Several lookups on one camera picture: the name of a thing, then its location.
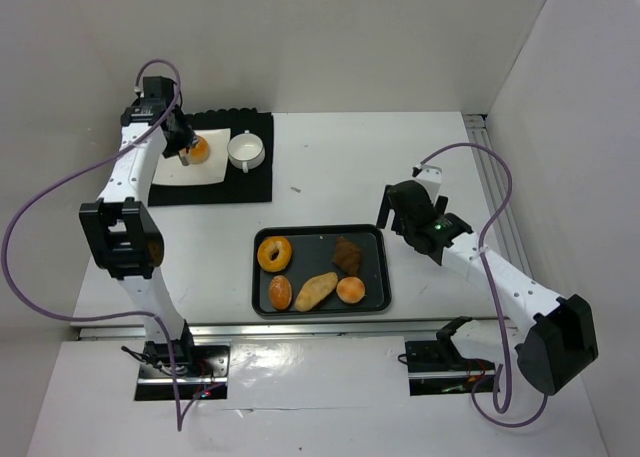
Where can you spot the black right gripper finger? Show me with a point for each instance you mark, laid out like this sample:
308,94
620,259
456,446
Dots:
398,224
384,209

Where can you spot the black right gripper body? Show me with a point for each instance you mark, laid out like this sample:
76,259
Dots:
388,209

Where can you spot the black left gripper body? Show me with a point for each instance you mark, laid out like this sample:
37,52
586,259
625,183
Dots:
179,140

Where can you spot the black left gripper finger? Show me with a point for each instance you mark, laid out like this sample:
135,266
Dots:
184,136
172,143

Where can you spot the metal tongs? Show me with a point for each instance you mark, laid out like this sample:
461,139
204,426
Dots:
186,157

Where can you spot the orange donut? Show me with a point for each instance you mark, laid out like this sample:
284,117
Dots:
274,254
199,153

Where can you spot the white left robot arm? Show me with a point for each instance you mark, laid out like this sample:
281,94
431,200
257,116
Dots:
123,238

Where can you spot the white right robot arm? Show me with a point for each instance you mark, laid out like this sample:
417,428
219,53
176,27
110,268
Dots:
552,338

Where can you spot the long tan bread roll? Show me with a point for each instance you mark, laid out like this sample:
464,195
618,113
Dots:
315,290

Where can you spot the white square plate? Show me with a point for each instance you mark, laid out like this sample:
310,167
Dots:
171,172

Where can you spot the dark brown croissant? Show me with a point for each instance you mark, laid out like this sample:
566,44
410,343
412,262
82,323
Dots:
347,256

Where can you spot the black baking tray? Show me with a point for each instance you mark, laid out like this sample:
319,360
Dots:
312,253

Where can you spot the round light bun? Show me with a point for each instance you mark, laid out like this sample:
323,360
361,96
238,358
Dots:
351,290

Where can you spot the black placemat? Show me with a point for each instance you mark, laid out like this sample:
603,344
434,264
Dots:
237,187

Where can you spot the orange oval bun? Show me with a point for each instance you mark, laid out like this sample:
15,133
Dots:
280,293

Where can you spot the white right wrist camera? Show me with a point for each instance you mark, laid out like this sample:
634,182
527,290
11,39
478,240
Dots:
429,177

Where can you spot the white cup with handle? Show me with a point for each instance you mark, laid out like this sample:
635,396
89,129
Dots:
246,152

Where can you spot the aluminium rail right side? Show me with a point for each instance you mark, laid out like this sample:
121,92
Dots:
505,230

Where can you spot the aluminium rail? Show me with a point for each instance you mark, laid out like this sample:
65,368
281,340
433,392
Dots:
273,329
505,230

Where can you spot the aluminium rail front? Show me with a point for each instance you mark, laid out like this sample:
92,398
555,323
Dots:
273,329

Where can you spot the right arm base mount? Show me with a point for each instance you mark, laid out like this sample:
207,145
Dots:
430,373

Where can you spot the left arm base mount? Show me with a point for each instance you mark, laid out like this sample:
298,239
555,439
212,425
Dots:
206,378

